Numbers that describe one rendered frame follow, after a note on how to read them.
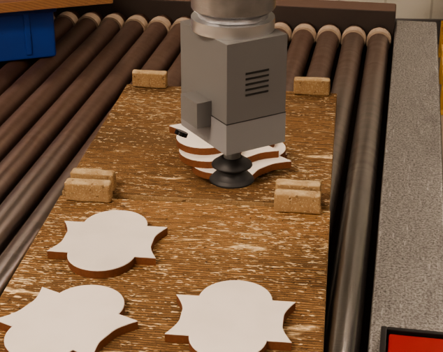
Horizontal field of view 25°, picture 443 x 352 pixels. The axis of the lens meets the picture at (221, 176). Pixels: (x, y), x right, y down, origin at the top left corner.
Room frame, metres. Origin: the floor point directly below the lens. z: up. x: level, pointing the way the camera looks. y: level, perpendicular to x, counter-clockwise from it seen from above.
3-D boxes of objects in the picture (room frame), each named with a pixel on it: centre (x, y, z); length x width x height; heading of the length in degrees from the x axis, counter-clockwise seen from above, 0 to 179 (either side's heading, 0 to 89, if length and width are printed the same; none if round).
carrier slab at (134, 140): (1.38, 0.01, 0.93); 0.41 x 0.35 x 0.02; 173
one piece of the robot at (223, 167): (0.88, -0.01, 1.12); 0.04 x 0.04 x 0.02
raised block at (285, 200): (1.14, -0.10, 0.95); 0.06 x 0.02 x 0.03; 83
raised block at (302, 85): (1.55, -0.15, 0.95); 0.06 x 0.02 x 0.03; 83
